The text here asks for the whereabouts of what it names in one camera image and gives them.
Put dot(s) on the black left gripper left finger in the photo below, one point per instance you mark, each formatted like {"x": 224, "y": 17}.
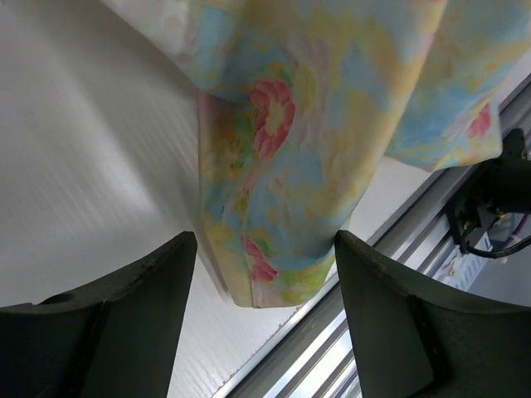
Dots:
{"x": 116, "y": 336}

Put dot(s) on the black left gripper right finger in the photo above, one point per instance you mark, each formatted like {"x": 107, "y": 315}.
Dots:
{"x": 413, "y": 336}

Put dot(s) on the floral pastel skirt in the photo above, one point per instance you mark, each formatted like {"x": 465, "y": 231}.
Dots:
{"x": 298, "y": 102}

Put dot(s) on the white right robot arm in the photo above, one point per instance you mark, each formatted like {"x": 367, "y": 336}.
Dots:
{"x": 494, "y": 189}

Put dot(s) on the aluminium mounting rail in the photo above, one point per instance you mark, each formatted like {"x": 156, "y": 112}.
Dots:
{"x": 313, "y": 356}

